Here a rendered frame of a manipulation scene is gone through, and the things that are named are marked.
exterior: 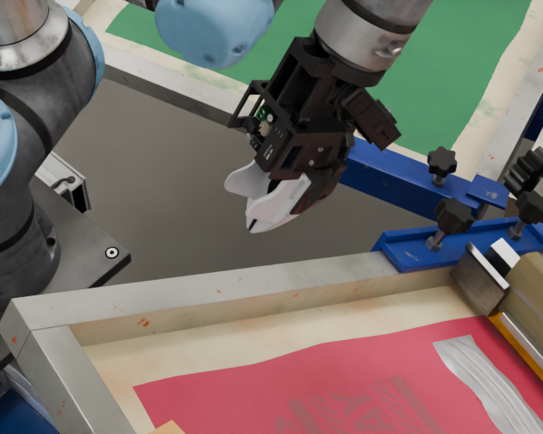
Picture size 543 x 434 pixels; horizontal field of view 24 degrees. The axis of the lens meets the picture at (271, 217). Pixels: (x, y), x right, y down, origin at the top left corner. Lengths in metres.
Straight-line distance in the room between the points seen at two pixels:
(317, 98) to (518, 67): 1.06
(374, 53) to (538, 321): 0.50
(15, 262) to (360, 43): 0.54
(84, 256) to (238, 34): 0.62
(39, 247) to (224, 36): 0.58
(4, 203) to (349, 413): 0.42
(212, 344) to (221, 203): 1.86
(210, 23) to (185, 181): 2.22
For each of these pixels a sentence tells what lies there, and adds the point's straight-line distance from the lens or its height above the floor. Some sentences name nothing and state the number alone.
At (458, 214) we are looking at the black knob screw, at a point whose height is 1.33.
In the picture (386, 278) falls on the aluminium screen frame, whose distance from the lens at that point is 1.38.
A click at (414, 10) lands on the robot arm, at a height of 1.75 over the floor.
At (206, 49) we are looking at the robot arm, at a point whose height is 1.80.
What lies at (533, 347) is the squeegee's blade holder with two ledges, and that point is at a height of 1.25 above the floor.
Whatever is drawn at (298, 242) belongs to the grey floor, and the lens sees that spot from 2.99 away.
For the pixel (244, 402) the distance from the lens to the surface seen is 1.17.
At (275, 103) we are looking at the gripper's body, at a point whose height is 1.67.
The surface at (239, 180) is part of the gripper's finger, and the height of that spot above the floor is 1.57.
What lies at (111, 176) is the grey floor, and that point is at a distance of 3.13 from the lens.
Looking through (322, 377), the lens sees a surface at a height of 1.36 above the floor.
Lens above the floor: 2.47
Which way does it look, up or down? 54 degrees down
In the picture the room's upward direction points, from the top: straight up
